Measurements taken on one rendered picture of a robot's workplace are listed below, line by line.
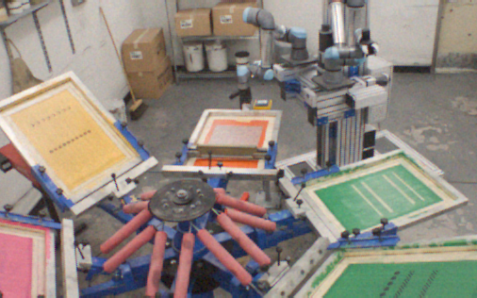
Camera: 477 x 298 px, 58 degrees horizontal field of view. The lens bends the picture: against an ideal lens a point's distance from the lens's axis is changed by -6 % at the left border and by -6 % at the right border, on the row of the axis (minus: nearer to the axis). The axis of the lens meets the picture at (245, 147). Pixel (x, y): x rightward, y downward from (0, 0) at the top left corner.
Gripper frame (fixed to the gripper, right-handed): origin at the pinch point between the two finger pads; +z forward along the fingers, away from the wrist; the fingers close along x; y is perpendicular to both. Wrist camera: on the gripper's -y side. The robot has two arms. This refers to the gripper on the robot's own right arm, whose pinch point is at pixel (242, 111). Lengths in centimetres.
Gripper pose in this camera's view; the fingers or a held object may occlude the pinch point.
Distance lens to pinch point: 337.0
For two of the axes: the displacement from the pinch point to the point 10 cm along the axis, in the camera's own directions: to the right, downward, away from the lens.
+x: 1.6, -5.3, 8.3
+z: 0.7, 8.4, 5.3
